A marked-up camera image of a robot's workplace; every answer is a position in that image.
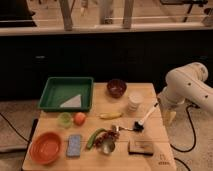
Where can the metal measuring cup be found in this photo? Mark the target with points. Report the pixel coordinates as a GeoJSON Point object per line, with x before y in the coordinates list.
{"type": "Point", "coordinates": [107, 146]}

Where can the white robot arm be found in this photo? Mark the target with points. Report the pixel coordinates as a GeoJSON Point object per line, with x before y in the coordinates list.
{"type": "Point", "coordinates": [186, 82]}

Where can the green plastic tray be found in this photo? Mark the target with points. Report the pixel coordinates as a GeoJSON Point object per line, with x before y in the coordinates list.
{"type": "Point", "coordinates": [60, 89]}

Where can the orange tomato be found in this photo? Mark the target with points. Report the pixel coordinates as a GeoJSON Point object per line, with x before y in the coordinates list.
{"type": "Point", "coordinates": [79, 118]}

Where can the white triangular paper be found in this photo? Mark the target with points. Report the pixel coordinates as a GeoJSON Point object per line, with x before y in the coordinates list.
{"type": "Point", "coordinates": [72, 102]}

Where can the orange red bowl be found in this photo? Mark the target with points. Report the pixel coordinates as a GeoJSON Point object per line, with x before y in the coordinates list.
{"type": "Point", "coordinates": [45, 148]}

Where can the white cup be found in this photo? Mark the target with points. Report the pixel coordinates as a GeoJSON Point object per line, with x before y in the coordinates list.
{"type": "Point", "coordinates": [134, 101]}

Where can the yellow banana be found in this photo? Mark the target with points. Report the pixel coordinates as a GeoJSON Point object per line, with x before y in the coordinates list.
{"type": "Point", "coordinates": [109, 116]}

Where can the blue sponge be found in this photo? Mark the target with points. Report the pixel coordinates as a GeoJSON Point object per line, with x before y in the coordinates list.
{"type": "Point", "coordinates": [74, 145]}

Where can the dark red grapes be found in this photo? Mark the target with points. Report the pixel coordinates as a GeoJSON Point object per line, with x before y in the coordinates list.
{"type": "Point", "coordinates": [109, 134]}

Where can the metal spoon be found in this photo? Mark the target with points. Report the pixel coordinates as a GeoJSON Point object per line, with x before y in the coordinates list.
{"type": "Point", "coordinates": [119, 128]}

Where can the green small cup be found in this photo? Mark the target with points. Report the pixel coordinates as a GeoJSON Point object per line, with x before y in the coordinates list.
{"type": "Point", "coordinates": [64, 120]}

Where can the brown wooden block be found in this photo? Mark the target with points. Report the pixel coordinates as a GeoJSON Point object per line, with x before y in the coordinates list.
{"type": "Point", "coordinates": [141, 147]}

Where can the white handled black brush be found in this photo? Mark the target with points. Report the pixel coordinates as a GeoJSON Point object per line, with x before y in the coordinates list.
{"type": "Point", "coordinates": [139, 125]}

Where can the dark maroon bowl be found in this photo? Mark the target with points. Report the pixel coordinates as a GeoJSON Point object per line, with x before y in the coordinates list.
{"type": "Point", "coordinates": [116, 88]}

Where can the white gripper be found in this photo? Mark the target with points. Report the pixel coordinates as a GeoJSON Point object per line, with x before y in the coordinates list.
{"type": "Point", "coordinates": [167, 107]}

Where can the green cucumber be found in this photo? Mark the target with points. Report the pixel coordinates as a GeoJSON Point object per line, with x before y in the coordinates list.
{"type": "Point", "coordinates": [92, 138]}

